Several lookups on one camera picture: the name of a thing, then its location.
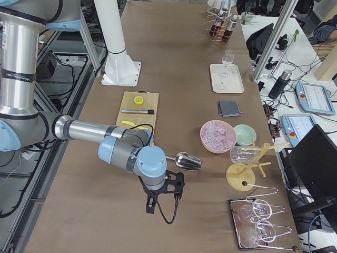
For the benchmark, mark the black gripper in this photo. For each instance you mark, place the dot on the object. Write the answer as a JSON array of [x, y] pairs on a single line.
[[151, 194]]

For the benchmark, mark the tea bottle white cap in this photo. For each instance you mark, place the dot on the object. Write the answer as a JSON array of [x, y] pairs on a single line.
[[229, 28]]

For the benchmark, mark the copper wire bottle basket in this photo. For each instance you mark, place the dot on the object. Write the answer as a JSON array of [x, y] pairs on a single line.
[[212, 12]]

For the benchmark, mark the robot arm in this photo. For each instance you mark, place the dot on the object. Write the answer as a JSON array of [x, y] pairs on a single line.
[[23, 125]]

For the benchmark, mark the tea bottle middle basket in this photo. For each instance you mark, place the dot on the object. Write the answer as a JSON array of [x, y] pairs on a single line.
[[217, 23]]

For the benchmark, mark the tea bottle basket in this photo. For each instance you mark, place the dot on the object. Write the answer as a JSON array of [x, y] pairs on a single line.
[[217, 23], [225, 7]]

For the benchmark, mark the tea bottle far basket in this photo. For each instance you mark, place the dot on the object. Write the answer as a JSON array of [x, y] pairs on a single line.
[[225, 7]]

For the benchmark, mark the steel ice scoop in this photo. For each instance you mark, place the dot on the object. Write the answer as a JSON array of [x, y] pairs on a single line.
[[186, 161]]

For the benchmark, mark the clear ice cubes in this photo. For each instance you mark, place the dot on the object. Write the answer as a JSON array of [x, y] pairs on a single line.
[[217, 137]]

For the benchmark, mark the pink bowl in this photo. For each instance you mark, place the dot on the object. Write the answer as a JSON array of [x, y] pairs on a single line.
[[220, 123]]

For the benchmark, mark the wooden cup rack stand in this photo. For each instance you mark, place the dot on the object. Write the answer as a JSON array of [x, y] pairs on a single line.
[[241, 177]]

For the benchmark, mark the clear glass cup on rack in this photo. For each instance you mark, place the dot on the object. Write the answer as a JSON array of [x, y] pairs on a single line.
[[243, 154]]

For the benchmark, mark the steel muddler black tip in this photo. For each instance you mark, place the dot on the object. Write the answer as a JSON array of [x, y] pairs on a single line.
[[128, 111]]

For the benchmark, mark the yellow plastic knife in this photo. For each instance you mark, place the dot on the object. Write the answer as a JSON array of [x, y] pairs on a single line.
[[132, 124]]

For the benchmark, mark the bamboo cutting board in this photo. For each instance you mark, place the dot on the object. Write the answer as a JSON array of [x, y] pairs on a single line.
[[150, 102]]

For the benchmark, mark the green bowl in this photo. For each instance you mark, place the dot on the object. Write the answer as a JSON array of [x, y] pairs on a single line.
[[245, 135]]

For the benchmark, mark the hanging wine glass near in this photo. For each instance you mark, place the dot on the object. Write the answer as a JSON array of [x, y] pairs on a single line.
[[258, 235]]

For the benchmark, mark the hanging wine glass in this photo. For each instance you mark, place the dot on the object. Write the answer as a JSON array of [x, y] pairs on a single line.
[[258, 235], [254, 211]]

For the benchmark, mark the half lemon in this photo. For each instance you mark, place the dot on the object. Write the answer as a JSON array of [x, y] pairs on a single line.
[[138, 100]]

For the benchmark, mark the hanging wine glass far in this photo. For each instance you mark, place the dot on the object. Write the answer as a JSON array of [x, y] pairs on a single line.
[[254, 211]]

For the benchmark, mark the black metal glass holder tray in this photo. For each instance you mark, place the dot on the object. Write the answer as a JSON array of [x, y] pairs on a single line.
[[235, 205]]

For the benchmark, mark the grey folded cloth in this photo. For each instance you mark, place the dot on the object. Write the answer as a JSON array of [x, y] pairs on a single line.
[[228, 108]]

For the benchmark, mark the cream rabbit tray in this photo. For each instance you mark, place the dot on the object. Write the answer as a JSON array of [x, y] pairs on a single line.
[[226, 79]]

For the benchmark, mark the blue teach pendant near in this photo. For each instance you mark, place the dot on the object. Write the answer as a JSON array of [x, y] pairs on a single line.
[[297, 126]]

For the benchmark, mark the blue teach pendant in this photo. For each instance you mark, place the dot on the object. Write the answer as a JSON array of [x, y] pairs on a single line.
[[297, 126], [314, 98]]

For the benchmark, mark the clear wine glass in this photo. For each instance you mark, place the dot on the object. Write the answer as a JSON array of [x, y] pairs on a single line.
[[227, 60]]

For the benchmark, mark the black thermos bottle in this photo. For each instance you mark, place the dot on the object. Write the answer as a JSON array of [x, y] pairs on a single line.
[[280, 84]]

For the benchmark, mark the black monitor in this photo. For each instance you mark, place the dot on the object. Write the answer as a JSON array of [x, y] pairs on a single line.
[[314, 160]]

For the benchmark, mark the blue teach pendant far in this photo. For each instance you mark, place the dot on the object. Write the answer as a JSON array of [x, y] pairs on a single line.
[[314, 98]]

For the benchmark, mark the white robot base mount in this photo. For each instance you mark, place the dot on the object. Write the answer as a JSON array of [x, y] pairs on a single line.
[[120, 69]]

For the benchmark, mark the aluminium frame post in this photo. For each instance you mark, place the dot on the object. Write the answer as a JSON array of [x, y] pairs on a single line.
[[278, 28]]

